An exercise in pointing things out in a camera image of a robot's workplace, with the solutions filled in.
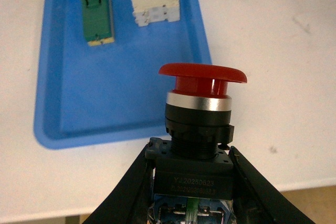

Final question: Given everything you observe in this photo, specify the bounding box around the blue plastic tray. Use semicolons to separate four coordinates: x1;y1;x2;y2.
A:
34;0;211;149

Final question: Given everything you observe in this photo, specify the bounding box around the white circuit breaker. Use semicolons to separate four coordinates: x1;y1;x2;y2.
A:
131;0;180;27

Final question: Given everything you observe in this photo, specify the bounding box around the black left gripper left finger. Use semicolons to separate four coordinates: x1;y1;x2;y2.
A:
84;144;156;223

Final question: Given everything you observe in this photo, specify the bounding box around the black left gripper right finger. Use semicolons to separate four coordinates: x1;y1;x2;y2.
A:
229;146;314;223

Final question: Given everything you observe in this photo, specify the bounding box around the green terminal block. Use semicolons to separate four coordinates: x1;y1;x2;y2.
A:
81;0;115;46

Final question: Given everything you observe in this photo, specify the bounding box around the red emergency stop button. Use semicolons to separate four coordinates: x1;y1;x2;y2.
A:
145;63;247;223

